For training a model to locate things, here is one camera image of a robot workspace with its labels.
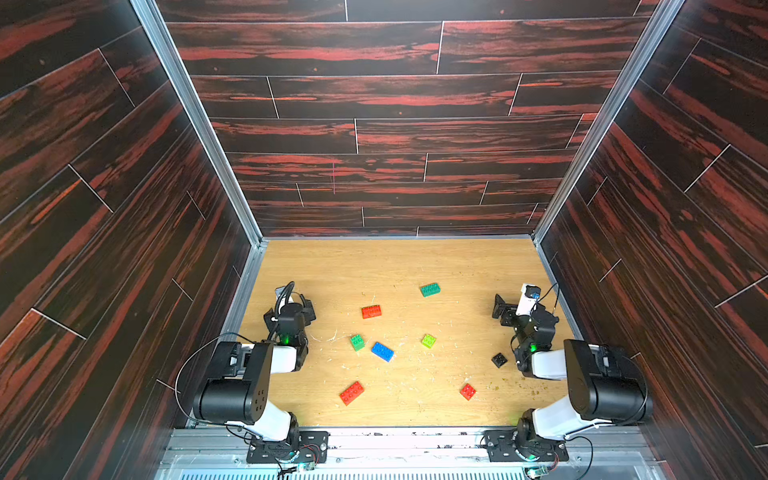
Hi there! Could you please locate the green small lego brick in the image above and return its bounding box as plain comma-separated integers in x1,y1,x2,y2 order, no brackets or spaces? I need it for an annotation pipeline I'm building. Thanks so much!
350,334,365,351

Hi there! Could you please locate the dark green lego brick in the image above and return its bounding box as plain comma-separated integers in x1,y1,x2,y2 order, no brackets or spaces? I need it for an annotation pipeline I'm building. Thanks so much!
419,282,441,298

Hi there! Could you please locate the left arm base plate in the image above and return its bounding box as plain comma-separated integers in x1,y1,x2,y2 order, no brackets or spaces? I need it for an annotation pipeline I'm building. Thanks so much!
246,430,330,465

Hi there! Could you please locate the red small lego brick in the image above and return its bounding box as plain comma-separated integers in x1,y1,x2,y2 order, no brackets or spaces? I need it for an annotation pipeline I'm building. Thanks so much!
460,383,476,401

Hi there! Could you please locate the lime green lego brick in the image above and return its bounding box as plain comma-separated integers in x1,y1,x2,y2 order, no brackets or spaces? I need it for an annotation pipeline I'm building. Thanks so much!
421,334,436,349

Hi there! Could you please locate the black small lego brick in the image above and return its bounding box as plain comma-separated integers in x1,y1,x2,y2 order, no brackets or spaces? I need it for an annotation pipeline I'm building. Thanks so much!
491,353,508,368

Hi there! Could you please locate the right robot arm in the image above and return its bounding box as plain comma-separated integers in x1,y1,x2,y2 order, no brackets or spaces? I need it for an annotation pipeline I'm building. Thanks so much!
487,283,653,461

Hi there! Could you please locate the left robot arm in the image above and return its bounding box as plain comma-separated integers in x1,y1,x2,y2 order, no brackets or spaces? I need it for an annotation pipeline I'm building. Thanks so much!
192,281,316,449

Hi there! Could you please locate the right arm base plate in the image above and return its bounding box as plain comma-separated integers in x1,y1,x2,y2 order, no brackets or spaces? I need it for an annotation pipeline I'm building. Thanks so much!
481,429,569,463

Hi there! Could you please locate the blue lego brick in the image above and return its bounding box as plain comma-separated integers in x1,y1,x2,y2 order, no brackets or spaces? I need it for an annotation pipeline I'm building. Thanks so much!
371,342,394,362

